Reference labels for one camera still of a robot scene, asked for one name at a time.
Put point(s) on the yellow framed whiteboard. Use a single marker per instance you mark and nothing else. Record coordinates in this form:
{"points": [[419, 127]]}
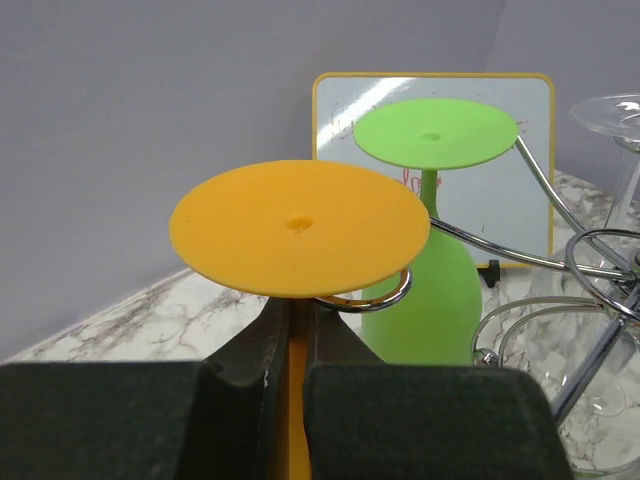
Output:
{"points": [[499, 200]]}

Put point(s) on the chrome wine glass rack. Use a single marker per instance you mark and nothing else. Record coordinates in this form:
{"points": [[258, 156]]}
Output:
{"points": [[625, 312]]}

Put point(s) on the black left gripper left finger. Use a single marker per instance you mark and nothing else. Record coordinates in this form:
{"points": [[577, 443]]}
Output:
{"points": [[222, 417]]}

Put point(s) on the green wine glass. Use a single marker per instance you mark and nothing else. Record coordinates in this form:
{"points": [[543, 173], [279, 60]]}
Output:
{"points": [[434, 323]]}

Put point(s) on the orange wine glass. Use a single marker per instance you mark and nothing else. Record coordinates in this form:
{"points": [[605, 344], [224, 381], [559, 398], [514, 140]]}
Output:
{"points": [[297, 232]]}

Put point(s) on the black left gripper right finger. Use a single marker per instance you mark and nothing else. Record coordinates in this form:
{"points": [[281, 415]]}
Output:
{"points": [[365, 419]]}

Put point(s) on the clear wine glass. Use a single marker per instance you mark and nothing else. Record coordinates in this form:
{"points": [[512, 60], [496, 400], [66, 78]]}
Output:
{"points": [[583, 352]]}

